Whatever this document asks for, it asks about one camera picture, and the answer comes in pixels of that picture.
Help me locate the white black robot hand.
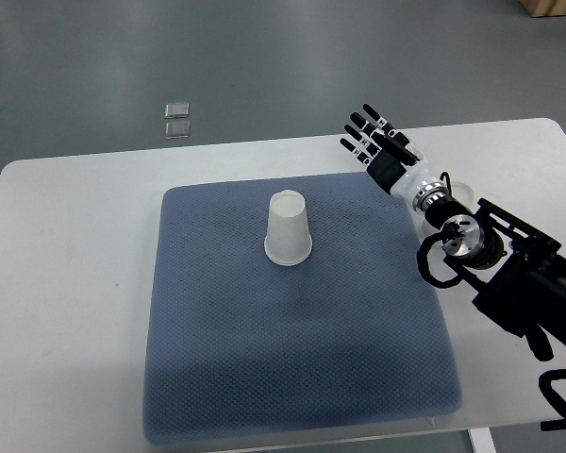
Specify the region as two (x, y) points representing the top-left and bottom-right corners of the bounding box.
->
(340, 104), (440, 209)

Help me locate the white paper cup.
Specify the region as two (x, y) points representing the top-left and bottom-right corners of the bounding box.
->
(419, 180), (475, 240)
(264, 190), (312, 266)

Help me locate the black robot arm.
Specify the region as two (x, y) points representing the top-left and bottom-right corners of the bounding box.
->
(340, 105), (566, 361)

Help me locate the white paper cup on mat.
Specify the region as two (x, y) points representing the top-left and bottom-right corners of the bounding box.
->
(264, 190), (312, 266)

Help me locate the wooden box corner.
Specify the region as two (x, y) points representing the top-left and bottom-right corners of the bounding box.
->
(519, 0), (566, 18)

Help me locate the upper metal floor plate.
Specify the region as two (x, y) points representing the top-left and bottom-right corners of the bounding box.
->
(164, 101), (190, 119)

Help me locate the blue textured cushion mat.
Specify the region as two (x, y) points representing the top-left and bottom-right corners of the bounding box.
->
(143, 172), (461, 445)

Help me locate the white table leg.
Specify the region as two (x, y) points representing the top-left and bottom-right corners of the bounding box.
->
(468, 428), (496, 453)

